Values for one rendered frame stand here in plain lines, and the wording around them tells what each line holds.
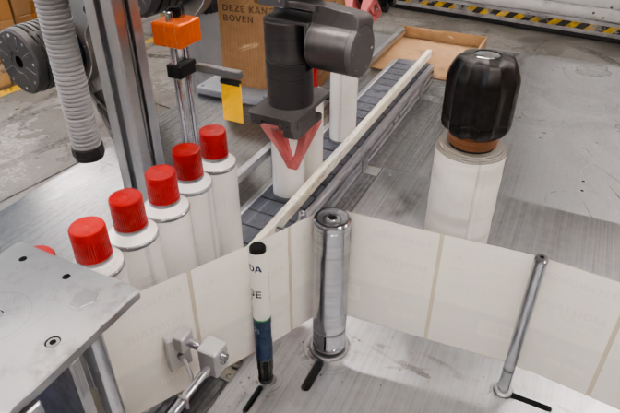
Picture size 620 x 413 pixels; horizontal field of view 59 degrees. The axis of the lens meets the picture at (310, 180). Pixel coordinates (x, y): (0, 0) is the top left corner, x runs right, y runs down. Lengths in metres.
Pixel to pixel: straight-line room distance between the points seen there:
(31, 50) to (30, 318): 1.24
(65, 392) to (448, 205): 0.48
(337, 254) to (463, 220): 0.22
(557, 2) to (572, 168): 3.85
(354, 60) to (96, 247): 0.32
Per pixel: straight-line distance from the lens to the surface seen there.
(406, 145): 1.17
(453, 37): 1.79
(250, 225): 0.84
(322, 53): 0.60
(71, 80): 0.62
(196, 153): 0.63
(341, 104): 1.02
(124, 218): 0.56
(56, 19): 0.60
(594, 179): 1.17
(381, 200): 0.90
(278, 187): 0.88
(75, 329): 0.36
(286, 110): 0.66
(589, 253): 0.88
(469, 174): 0.67
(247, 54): 1.36
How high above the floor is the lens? 1.39
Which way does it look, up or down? 33 degrees down
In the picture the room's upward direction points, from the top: straight up
